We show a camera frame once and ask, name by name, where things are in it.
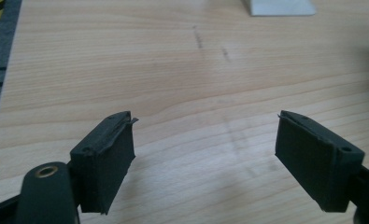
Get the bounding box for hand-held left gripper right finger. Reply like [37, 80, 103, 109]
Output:
[275, 109, 366, 214]

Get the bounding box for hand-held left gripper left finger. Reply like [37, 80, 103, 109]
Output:
[69, 110, 139, 216]

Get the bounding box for white metal bookend rack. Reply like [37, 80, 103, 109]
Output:
[241, 0, 317, 17]

